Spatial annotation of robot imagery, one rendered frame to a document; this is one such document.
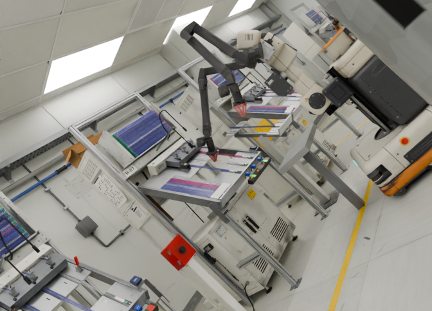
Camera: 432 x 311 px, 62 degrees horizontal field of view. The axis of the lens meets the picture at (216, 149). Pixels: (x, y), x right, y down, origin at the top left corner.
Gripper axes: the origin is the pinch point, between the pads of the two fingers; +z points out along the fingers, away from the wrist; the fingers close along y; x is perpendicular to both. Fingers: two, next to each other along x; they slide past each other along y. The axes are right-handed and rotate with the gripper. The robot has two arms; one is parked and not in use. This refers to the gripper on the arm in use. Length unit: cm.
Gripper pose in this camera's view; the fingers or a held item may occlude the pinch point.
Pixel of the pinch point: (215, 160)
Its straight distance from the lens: 285.8
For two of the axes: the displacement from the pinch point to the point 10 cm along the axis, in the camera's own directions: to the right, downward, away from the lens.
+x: 8.4, 0.0, -5.4
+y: -4.7, 4.7, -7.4
